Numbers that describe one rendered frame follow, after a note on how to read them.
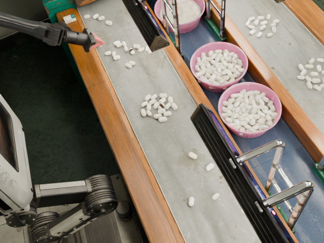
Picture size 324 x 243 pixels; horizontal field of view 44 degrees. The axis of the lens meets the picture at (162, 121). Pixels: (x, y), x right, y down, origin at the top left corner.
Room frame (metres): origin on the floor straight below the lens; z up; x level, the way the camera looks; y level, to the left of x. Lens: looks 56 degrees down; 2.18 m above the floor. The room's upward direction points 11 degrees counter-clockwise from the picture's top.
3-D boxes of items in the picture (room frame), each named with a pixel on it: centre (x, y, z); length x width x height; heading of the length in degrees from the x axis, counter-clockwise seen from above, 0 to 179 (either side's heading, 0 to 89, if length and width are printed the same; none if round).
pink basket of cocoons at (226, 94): (0.93, -0.38, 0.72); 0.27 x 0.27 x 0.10
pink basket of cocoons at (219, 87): (1.20, -0.31, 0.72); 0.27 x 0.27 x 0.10
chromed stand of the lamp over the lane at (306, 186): (0.47, -0.29, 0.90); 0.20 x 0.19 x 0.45; 14
